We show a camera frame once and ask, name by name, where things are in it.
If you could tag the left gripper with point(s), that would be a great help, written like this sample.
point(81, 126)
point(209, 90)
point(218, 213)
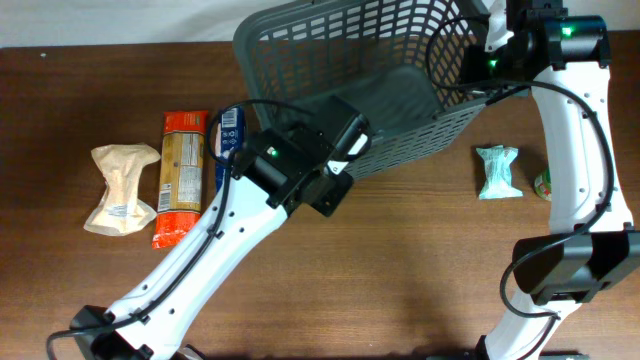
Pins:
point(344, 188)

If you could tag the blue tissue multipack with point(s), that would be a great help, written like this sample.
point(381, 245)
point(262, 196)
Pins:
point(229, 133)

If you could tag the orange spaghetti packet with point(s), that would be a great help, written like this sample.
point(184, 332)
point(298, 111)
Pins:
point(179, 204)

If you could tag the grey plastic basket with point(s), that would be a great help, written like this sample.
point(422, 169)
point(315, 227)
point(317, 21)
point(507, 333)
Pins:
point(392, 60)

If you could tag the green lid jar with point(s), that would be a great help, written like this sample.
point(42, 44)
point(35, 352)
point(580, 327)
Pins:
point(542, 185)

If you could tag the beige crinkled pouch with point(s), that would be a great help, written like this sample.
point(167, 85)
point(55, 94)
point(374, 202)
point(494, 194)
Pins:
point(120, 212)

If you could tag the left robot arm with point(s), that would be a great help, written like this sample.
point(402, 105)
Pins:
point(264, 183)

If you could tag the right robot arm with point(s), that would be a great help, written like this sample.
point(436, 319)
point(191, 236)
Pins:
point(592, 245)

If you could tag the mint green wipes packet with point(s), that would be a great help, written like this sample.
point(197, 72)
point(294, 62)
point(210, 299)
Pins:
point(497, 161)

